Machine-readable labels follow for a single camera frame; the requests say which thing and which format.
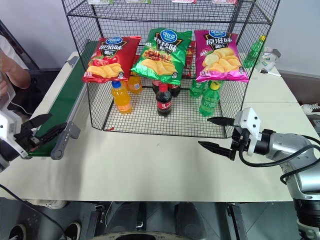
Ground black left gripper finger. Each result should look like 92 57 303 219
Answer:
37 122 69 146
20 113 53 132

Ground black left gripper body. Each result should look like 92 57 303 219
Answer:
13 124 42 153

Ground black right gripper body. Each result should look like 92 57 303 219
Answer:
229 125 251 162

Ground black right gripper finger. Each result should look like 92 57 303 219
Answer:
206 116 235 127
197 141 233 158

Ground green conveyor belt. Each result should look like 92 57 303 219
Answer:
27 41 101 158

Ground green soda bottle yellow cap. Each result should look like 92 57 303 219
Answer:
242 34 267 69
198 81 222 118

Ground cola bottle red cap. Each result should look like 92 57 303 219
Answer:
155 83 175 117

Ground magenta potato chips bag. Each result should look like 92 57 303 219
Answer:
194 29 250 84

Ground red snack packets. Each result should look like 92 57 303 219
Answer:
181 41 197 80

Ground white marker pen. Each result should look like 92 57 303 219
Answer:
259 69 281 77

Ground black table leg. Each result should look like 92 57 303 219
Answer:
88 202 111 236
225 202 245 240

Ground orange soda bottle blue cap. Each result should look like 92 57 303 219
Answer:
110 80 133 115

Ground white round device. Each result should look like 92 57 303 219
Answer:
259 47 282 72

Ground green potato chips bag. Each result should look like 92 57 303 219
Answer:
130 28 193 86

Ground red potato chips bag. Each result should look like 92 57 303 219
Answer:
81 36 142 85

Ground black white sneaker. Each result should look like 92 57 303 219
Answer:
64 220 82 240
8 222 28 240

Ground grey conveyor end bracket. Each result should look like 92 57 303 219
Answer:
50 121 81 161
65 56 81 67

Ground thin white cable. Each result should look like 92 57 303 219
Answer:
8 93 31 116

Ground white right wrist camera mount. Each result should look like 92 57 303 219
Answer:
234 107 263 158

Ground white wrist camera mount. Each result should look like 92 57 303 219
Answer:
0 109 29 160
234 107 263 158

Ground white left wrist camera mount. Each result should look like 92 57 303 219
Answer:
0 109 29 160

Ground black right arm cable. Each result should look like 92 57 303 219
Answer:
237 134 320 185

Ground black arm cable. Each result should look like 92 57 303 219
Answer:
0 183 68 240
237 134 320 185

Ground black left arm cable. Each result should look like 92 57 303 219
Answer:
0 183 68 240

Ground black wire mesh rack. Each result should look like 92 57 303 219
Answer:
61 0 281 139

